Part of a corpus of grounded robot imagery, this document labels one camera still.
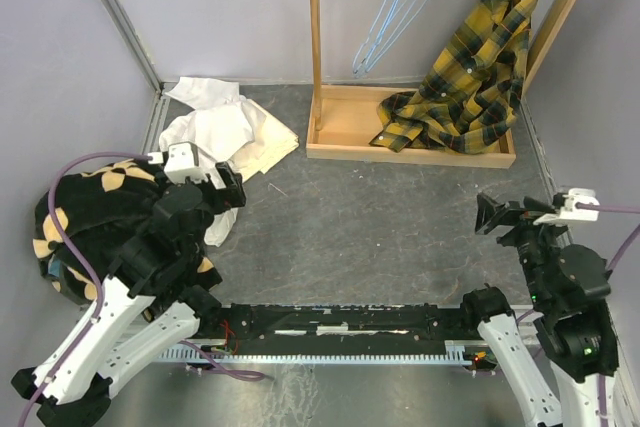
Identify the yellow plaid shirt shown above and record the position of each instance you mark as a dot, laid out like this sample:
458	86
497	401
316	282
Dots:
471	96

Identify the wooden clothes rack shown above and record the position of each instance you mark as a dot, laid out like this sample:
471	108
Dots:
343	118

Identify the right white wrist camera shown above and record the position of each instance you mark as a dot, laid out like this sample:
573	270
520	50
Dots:
571	208

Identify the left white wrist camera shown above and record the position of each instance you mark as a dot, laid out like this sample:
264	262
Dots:
180	163

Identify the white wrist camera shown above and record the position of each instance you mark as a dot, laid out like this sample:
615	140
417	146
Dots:
180	163
571	208

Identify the black floral blanket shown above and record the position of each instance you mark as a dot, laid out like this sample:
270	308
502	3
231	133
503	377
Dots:
97	226

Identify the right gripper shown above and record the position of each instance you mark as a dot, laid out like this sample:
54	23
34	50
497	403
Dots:
489	213

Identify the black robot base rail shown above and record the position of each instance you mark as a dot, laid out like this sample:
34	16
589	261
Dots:
334	330

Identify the aluminium corner post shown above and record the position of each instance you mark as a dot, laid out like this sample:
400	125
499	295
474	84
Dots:
134	45

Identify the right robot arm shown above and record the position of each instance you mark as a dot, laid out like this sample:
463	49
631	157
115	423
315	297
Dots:
568	287

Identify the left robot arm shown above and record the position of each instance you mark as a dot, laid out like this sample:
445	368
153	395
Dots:
108	346

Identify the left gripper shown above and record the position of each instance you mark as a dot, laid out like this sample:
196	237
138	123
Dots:
234	194

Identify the white shirt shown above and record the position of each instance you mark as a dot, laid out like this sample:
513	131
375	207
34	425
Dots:
227	127

